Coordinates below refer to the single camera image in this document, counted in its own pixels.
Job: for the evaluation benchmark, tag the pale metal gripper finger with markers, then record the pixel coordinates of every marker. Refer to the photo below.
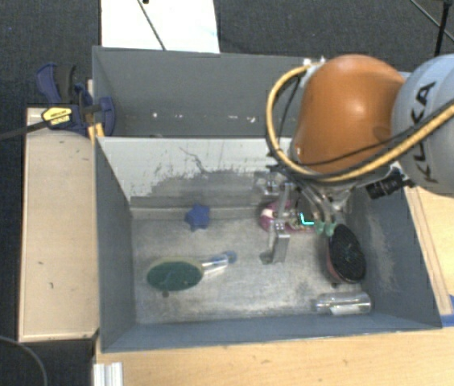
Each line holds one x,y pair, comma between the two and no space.
281,246
268,184

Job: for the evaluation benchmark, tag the purple and white toy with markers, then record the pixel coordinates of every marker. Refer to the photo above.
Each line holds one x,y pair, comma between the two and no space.
266,218

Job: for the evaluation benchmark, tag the black and red-brown round disc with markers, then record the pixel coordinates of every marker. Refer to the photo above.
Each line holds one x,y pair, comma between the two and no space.
347,254

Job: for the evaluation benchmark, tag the grey metal bin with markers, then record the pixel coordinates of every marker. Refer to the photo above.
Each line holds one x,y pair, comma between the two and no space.
219,288

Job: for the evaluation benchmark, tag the blue star-shaped toy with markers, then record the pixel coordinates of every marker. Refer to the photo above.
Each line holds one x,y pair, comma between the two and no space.
197,217

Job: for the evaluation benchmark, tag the clear glass tube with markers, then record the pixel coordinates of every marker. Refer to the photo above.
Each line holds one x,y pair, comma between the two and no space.
343,303

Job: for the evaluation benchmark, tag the pale wood flat board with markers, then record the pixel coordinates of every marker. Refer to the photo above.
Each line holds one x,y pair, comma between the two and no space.
58,223

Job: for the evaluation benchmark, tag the black cylinder on white bracket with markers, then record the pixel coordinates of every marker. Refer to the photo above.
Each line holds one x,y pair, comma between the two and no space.
385,186

